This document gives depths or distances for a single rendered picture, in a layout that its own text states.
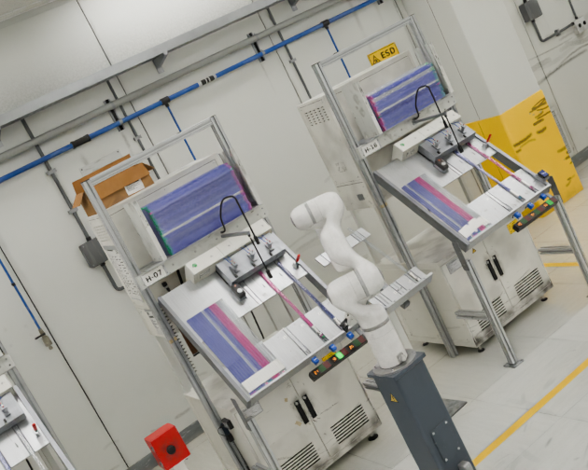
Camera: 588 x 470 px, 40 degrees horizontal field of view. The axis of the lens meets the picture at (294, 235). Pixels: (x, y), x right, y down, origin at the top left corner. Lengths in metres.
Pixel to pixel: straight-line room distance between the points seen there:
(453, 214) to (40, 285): 2.61
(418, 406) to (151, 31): 3.44
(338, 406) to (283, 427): 0.33
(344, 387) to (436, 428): 0.99
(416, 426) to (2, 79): 3.43
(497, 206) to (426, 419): 1.60
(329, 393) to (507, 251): 1.42
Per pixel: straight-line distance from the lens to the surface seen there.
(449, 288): 4.63
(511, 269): 4.93
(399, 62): 5.01
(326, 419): 4.24
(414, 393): 3.30
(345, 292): 3.16
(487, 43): 6.59
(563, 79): 7.85
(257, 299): 3.96
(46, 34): 5.58
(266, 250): 4.06
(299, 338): 3.85
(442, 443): 3.41
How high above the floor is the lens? 1.94
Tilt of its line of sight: 11 degrees down
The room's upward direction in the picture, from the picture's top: 27 degrees counter-clockwise
